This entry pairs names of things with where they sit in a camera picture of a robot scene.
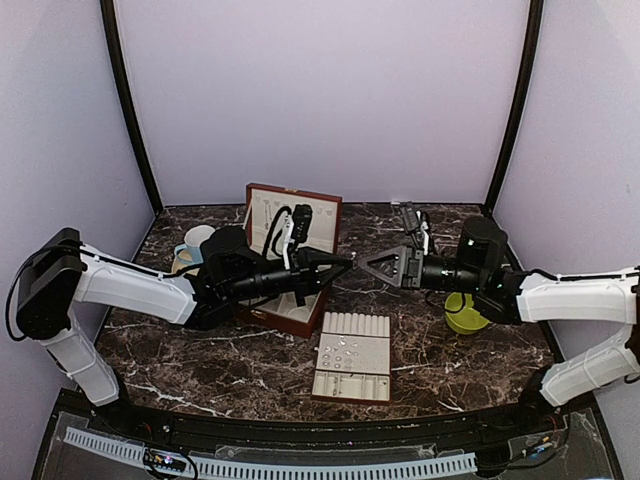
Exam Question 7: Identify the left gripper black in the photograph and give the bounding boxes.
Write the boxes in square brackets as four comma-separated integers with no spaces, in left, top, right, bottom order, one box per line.
[225,246,354,308]

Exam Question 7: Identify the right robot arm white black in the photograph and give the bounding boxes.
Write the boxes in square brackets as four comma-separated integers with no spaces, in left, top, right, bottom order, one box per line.
[358,217,639,434]

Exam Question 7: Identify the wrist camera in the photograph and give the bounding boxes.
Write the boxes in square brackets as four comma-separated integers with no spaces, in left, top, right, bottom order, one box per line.
[282,204,313,270]
[399,202,432,254]

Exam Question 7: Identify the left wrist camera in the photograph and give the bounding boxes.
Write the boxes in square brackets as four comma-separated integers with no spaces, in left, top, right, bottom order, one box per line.
[282,204,313,270]

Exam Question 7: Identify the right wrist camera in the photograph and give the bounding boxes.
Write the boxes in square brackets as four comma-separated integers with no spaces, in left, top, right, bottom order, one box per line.
[399,202,432,254]

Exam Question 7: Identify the brown leather jewelry box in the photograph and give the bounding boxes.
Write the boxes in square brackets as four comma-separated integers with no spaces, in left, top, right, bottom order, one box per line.
[237,183,342,338]

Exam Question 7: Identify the green plastic bowl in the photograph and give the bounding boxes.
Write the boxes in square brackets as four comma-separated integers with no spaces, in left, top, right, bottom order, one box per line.
[444,292,489,335]

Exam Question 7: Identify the blue ceramic mug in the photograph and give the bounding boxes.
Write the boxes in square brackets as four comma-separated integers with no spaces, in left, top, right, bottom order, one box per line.
[174,225,215,265]

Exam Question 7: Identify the beige jewelry tray insert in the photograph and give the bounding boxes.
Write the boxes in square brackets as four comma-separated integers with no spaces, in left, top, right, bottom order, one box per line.
[311,312,391,404]

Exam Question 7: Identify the left black frame post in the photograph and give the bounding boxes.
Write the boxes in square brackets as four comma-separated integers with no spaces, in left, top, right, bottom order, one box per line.
[99,0,164,215]

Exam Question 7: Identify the grey cable duct strip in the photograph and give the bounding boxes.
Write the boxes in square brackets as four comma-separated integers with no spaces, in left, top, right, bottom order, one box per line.
[63,428,479,479]

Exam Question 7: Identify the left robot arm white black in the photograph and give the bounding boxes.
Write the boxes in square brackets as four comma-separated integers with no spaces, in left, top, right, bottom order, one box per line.
[14,226,353,436]

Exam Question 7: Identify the black front rail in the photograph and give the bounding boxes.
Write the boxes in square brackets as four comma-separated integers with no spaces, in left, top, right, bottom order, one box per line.
[65,390,573,451]

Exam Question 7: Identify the black frame post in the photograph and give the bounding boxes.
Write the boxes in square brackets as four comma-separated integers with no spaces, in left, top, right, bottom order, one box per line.
[482,0,544,217]
[99,0,164,215]

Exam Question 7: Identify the right black frame post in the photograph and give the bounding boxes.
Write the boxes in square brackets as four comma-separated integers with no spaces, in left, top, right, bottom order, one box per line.
[482,0,544,217]

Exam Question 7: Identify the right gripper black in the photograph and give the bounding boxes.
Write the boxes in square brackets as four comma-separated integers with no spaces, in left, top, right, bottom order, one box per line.
[358,245,486,295]

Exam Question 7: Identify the beige saucer plate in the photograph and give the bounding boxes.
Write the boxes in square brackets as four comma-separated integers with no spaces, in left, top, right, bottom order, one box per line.
[171,250,200,275]

